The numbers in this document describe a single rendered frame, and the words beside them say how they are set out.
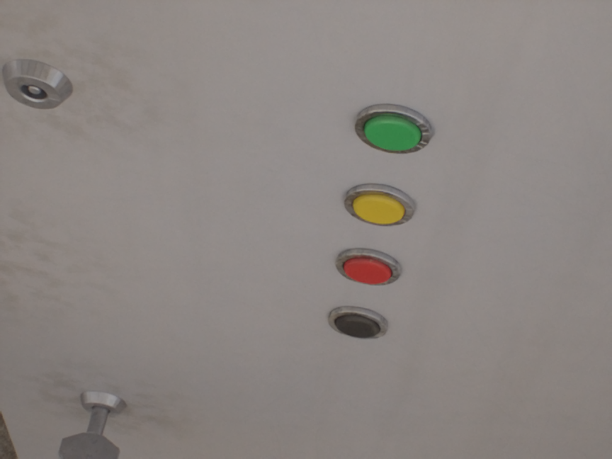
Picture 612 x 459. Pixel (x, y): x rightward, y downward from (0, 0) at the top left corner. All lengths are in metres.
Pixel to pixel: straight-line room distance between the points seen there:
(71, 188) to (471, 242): 0.18
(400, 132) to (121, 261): 0.20
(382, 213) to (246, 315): 0.15
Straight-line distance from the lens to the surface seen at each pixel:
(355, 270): 0.65
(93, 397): 0.87
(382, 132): 0.55
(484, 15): 0.49
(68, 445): 0.87
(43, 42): 0.56
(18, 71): 0.57
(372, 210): 0.60
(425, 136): 0.55
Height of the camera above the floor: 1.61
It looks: 61 degrees down
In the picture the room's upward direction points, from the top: 6 degrees clockwise
